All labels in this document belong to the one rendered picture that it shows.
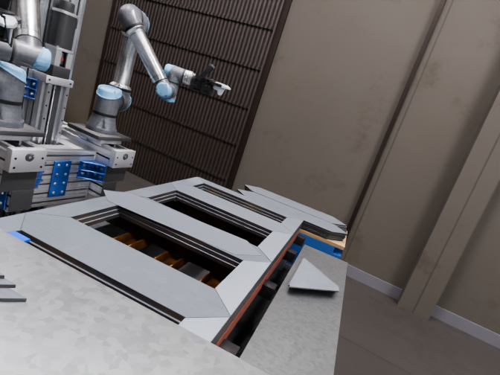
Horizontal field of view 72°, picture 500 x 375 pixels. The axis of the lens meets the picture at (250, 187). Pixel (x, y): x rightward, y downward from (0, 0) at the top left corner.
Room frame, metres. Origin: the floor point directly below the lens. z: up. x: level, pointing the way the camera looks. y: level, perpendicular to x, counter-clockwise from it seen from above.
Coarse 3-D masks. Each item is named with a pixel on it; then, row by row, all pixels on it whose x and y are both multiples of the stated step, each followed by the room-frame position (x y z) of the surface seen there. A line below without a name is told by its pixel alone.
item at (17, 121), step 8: (0, 104) 1.26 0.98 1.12; (8, 104) 1.27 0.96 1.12; (16, 104) 1.30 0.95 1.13; (0, 112) 1.25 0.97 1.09; (8, 112) 1.27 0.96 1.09; (16, 112) 1.30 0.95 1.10; (0, 120) 1.25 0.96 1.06; (8, 120) 1.27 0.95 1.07; (16, 120) 1.29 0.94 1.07; (16, 128) 1.30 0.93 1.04
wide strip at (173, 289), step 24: (48, 216) 1.04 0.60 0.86; (48, 240) 0.90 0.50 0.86; (72, 240) 0.94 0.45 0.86; (96, 240) 0.99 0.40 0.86; (96, 264) 0.86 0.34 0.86; (120, 264) 0.90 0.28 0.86; (144, 264) 0.94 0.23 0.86; (144, 288) 0.83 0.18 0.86; (168, 288) 0.86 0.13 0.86; (192, 288) 0.90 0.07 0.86; (192, 312) 0.79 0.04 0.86; (216, 312) 0.82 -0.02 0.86
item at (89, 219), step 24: (168, 192) 1.69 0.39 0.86; (216, 192) 2.06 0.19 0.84; (96, 216) 1.19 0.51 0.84; (120, 216) 1.32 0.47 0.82; (216, 216) 1.69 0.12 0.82; (264, 216) 1.97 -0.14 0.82; (192, 240) 1.25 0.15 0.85; (288, 240) 1.58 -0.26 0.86; (72, 264) 0.85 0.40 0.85; (120, 288) 0.82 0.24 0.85; (168, 312) 0.78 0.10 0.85; (216, 336) 0.74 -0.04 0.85
